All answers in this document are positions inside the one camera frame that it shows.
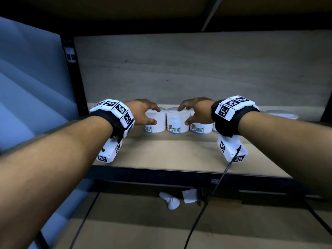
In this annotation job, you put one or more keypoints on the person's right hand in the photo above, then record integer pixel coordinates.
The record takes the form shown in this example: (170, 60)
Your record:
(203, 111)

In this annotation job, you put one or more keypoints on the black wristband with marker tags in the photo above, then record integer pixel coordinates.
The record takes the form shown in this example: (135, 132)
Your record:
(225, 127)
(119, 108)

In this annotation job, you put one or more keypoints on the black frame wooden shelf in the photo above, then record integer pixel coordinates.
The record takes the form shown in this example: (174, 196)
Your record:
(168, 152)

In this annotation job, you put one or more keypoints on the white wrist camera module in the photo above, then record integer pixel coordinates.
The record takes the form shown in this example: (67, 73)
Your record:
(109, 151)
(229, 150)

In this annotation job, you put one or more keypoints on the white paper piece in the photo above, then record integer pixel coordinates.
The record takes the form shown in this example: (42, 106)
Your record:
(189, 196)

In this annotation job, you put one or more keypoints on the person's right forearm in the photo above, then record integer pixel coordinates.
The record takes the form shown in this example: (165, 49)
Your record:
(290, 147)

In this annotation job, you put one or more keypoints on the person's left forearm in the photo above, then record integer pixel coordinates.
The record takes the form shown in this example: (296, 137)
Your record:
(46, 173)

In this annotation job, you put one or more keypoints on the person's left hand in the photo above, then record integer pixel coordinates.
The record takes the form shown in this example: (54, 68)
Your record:
(138, 114)

